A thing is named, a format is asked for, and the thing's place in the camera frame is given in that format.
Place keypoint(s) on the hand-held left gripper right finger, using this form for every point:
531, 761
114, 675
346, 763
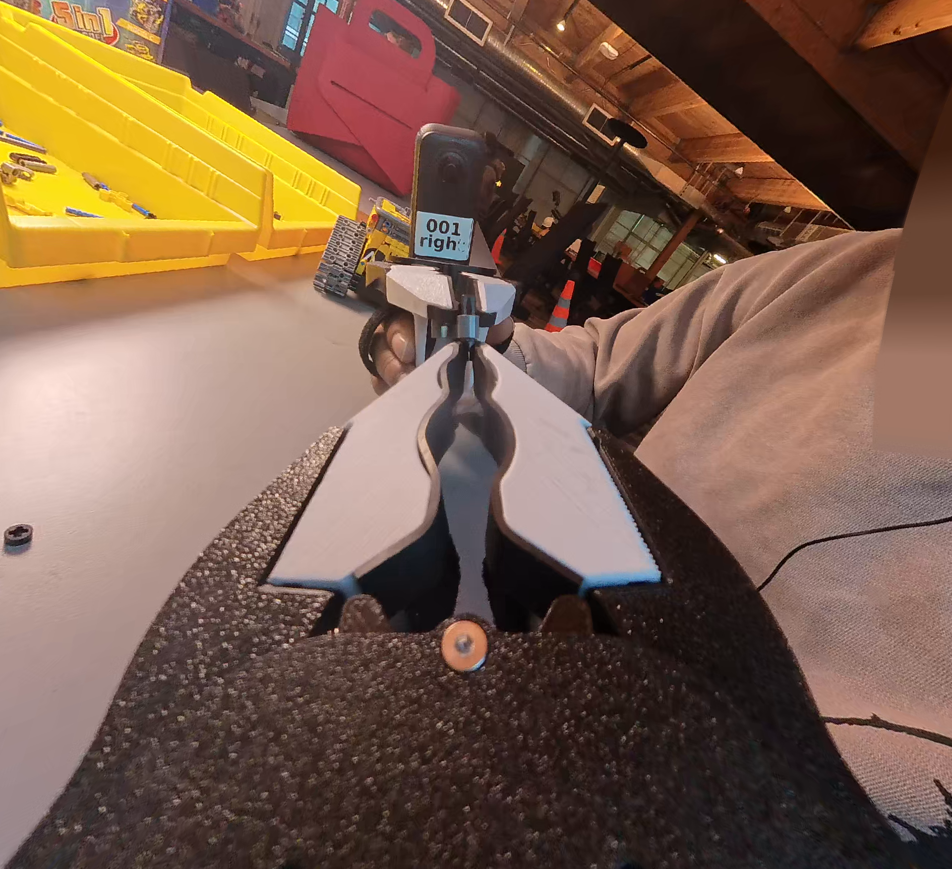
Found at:
573, 504

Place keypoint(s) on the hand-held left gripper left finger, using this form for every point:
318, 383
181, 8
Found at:
364, 504

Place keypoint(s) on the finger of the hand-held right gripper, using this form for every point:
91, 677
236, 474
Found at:
420, 289
498, 307

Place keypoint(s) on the light grey sleeve black axle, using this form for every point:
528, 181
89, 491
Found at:
468, 328

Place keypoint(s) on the person's right forearm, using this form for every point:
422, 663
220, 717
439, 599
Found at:
669, 341

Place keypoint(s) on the grey desk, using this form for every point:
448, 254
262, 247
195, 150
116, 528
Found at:
186, 400

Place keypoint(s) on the person's right hand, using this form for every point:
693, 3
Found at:
394, 348

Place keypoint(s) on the orange traffic cone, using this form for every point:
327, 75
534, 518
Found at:
561, 307

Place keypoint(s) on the yellow tracked toy robot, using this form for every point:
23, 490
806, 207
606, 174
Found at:
342, 252

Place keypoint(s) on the black round disc on pole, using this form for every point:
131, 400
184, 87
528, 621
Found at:
627, 133

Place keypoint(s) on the person's beige sweatshirt torso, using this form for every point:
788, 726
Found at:
781, 512

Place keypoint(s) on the pile of small toy bricks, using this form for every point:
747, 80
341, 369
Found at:
18, 535

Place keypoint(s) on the scattered grey blue toy parts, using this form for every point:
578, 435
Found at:
30, 162

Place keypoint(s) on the metal ceiling duct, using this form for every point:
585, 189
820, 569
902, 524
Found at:
520, 66

